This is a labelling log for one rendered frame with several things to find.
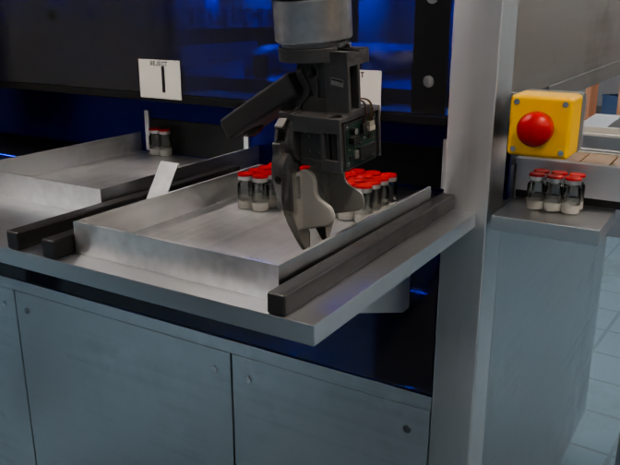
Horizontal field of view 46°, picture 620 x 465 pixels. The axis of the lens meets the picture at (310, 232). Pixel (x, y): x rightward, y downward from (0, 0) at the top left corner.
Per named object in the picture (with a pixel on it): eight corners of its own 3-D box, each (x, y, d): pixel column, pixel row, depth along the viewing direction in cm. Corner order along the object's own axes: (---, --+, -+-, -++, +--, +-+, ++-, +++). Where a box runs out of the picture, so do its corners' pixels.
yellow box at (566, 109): (522, 145, 94) (527, 88, 92) (580, 150, 91) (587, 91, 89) (505, 155, 88) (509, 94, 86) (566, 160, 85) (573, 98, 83)
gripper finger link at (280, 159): (282, 214, 74) (283, 126, 71) (271, 212, 74) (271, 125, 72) (312, 206, 77) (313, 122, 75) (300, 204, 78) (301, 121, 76)
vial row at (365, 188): (255, 200, 98) (254, 167, 96) (375, 220, 89) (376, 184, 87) (244, 204, 96) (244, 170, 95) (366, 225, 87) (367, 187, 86)
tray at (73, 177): (140, 150, 132) (138, 131, 131) (259, 167, 119) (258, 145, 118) (-30, 190, 104) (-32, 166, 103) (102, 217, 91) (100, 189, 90)
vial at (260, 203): (258, 207, 95) (257, 172, 93) (272, 209, 94) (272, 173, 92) (248, 210, 93) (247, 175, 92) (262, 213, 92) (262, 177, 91)
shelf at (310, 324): (121, 159, 135) (120, 149, 134) (494, 212, 100) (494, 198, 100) (-148, 222, 96) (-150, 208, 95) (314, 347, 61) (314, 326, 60)
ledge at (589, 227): (521, 205, 104) (522, 191, 104) (618, 218, 98) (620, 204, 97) (490, 230, 93) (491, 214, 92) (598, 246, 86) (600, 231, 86)
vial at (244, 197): (244, 204, 96) (244, 170, 95) (258, 207, 95) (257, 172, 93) (234, 208, 94) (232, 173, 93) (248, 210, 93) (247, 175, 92)
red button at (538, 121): (521, 141, 88) (524, 108, 87) (555, 144, 86) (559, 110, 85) (512, 147, 85) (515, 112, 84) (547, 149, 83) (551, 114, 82)
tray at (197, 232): (261, 187, 106) (260, 163, 105) (429, 213, 93) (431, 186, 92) (76, 253, 78) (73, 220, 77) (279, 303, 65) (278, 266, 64)
